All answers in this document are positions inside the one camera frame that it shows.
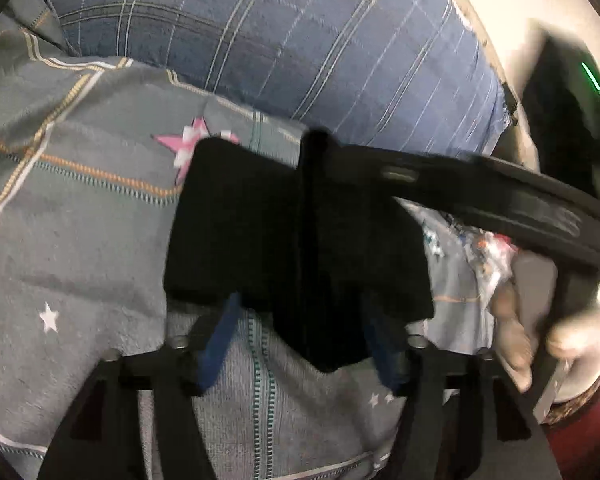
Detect blue plaid pillow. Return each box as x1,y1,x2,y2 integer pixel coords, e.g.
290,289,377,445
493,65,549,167
30,0,512,161

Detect person's right hand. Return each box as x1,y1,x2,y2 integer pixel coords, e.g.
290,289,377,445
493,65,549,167
494,284,600,394

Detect black pants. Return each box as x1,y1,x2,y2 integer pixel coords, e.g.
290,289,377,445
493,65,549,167
162,127,436,374

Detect grey star-print bed sheet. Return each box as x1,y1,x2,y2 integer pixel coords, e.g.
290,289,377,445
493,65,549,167
0,0,523,480

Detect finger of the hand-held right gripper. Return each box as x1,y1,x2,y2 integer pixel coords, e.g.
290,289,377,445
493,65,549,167
300,129,483,231

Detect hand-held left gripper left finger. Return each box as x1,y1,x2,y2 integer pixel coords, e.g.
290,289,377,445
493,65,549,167
37,292,244,480

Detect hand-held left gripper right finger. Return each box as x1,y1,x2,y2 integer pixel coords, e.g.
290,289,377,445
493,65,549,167
362,300,563,480

